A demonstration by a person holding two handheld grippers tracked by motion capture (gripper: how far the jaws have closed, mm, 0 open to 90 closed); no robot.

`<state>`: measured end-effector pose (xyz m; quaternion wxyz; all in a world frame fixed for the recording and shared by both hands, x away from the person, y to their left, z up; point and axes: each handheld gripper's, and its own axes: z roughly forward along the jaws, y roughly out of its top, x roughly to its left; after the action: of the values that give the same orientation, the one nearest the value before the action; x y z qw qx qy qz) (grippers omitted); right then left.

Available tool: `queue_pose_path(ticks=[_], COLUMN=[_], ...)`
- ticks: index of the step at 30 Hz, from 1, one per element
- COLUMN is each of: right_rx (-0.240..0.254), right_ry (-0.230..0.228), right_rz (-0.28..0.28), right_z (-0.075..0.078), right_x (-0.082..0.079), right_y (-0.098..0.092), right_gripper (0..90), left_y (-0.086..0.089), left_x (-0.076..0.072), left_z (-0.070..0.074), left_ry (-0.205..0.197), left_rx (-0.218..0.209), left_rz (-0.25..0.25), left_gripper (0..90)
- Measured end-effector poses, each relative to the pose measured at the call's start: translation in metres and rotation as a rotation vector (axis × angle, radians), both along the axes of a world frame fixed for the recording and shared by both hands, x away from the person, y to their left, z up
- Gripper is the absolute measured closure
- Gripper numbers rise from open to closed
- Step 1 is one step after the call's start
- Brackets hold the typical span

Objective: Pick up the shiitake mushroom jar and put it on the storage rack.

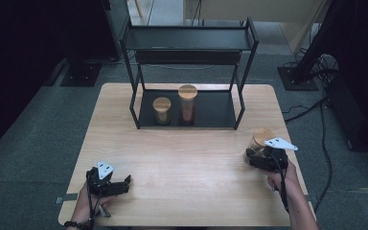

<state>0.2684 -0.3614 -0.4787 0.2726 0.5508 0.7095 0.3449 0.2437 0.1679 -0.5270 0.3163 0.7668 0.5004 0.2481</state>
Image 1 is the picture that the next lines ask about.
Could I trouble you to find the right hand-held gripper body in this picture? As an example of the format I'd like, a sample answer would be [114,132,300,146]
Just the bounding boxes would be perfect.
[257,137,299,173]

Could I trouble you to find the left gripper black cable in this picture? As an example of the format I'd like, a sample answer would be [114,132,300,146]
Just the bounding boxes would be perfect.
[87,178,98,230]

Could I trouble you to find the tangled cable bundle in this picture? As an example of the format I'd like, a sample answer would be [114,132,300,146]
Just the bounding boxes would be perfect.
[310,53,340,84]

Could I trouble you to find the long black floor cable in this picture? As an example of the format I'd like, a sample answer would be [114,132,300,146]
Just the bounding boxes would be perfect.
[312,102,334,214]

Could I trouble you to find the thin grey floor cable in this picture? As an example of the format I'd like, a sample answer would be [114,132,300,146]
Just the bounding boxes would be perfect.
[140,62,217,71]

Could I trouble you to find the black stand base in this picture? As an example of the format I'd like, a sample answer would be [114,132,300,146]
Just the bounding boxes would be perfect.
[60,61,103,88]
[277,65,319,92]

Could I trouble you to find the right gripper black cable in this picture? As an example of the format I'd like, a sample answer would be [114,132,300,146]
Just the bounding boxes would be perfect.
[267,150,290,214]

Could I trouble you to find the person's left hand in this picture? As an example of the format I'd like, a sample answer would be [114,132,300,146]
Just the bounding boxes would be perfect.
[71,183,116,224]

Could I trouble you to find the light wooden leg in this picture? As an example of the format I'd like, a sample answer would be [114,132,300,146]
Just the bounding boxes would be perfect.
[133,0,144,19]

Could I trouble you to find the grey tape strip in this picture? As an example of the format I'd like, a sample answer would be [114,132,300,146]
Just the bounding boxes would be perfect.
[55,194,80,205]

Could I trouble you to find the tall glass jar reddish contents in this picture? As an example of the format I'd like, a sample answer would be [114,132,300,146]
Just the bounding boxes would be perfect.
[177,83,198,127]

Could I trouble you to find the black metal shelf rack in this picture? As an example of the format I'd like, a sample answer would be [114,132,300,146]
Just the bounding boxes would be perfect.
[119,16,260,130]

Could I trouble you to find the dark bead bracelet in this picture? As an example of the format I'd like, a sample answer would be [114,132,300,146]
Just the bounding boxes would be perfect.
[64,219,92,230]

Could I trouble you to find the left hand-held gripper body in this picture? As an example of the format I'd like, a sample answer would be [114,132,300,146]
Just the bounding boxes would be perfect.
[85,159,116,197]

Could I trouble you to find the dark upright panel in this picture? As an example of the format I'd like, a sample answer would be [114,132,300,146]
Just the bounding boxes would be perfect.
[102,0,132,62]

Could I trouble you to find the grey cable plug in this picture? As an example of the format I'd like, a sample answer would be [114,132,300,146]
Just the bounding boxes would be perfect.
[97,205,112,219]

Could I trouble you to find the glass jar with dark contents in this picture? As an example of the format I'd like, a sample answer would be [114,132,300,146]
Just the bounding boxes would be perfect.
[243,126,277,166]

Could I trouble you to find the person's right hand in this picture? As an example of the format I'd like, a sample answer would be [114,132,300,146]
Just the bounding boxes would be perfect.
[266,161,301,195]

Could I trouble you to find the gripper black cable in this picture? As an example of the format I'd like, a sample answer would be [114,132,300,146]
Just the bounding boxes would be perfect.
[267,150,290,214]
[87,178,98,230]

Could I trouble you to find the black curtain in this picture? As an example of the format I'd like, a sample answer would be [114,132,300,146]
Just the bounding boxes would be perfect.
[327,0,368,158]
[0,0,109,162]

